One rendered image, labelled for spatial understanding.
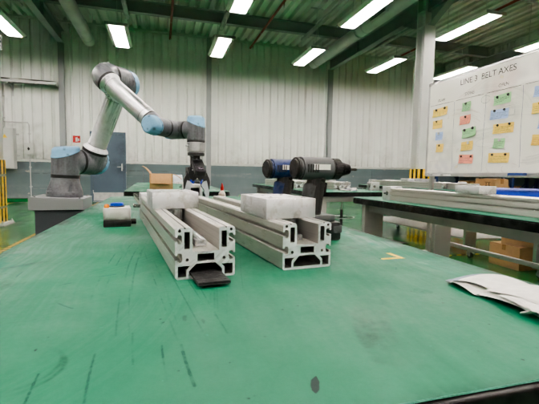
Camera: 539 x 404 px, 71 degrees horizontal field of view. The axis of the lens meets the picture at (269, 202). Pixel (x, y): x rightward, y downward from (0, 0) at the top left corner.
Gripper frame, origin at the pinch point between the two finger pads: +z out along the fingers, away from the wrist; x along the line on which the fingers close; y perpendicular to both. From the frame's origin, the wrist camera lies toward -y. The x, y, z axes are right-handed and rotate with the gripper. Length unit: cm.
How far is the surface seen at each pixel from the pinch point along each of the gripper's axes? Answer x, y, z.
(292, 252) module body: 1, -97, 3
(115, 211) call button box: 31.8, -34.1, 0.9
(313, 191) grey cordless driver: -16, -73, -7
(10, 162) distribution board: 306, 1082, -29
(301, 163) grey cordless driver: -12, -74, -14
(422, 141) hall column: -600, 498, -93
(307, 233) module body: -4, -94, 0
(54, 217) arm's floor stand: 57, 26, 9
